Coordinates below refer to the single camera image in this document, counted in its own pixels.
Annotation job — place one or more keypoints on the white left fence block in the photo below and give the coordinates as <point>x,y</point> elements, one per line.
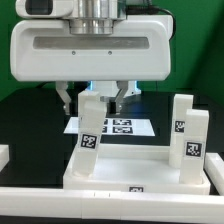
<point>4,156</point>

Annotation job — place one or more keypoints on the white fiducial marker sheet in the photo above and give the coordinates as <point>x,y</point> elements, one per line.
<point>126,126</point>

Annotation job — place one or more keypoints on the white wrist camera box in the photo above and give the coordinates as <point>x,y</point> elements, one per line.
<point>44,8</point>

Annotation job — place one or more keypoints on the white desk top tray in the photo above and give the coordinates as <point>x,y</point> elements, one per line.
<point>134,168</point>

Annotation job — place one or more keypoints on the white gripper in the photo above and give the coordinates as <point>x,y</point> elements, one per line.
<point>138,49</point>

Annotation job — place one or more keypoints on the white right fence bar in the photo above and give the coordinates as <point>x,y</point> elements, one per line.
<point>214,166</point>

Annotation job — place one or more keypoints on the white fence bar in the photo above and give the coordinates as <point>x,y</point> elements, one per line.
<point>214,166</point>
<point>91,204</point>

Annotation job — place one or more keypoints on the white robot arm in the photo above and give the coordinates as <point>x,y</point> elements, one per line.
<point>98,17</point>

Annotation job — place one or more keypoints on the white front fence bar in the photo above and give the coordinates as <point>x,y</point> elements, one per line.
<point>91,204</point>

